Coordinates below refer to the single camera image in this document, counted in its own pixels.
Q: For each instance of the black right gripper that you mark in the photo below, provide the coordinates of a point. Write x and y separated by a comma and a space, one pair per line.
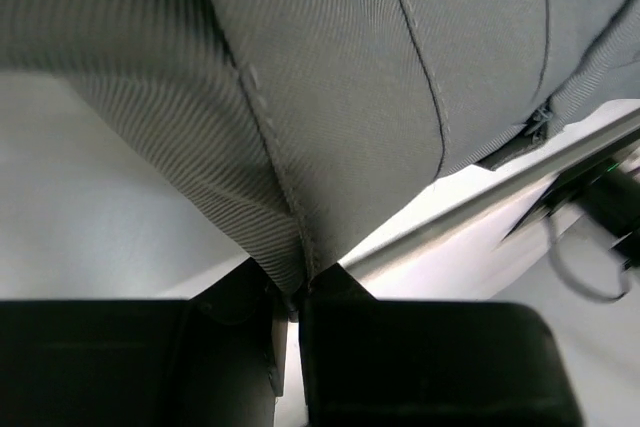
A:
605, 187

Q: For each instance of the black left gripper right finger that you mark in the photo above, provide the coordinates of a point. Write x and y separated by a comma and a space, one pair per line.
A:
370, 362

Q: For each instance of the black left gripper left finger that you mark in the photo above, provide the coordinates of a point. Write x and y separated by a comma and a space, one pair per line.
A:
213, 360

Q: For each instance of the grey pleated skirt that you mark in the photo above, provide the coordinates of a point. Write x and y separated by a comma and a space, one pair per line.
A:
298, 127

